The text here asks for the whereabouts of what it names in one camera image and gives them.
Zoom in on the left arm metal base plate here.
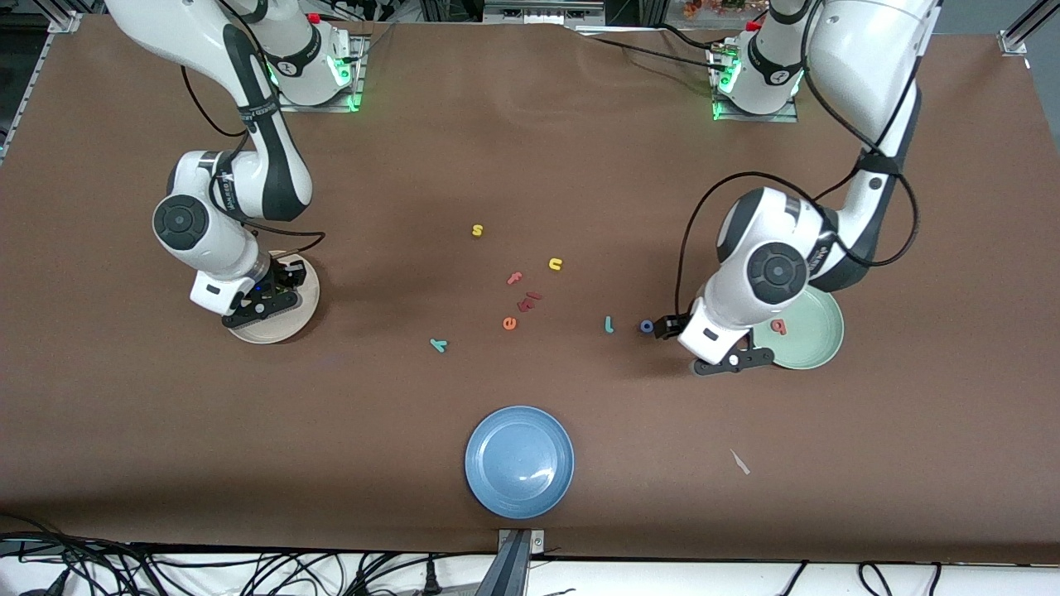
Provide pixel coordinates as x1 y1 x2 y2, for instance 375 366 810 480
711 46 800 123

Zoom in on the silver metal box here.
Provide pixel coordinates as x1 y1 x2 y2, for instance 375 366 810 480
483 0 605 24

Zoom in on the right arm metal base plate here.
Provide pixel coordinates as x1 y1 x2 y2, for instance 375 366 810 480
275 33 366 113

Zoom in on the black cable bundle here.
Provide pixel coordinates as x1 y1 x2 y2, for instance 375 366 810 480
0 513 166 596

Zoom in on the black cable on table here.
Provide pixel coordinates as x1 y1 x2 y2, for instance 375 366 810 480
576 23 734 74

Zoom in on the green plate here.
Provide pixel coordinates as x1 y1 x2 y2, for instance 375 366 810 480
749 286 846 370

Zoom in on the blue plate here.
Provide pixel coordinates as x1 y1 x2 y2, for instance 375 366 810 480
465 405 575 520

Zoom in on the beige plate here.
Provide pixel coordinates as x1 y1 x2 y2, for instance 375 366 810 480
222 250 320 344

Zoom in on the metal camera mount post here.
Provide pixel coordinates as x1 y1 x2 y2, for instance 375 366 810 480
495 528 547 596

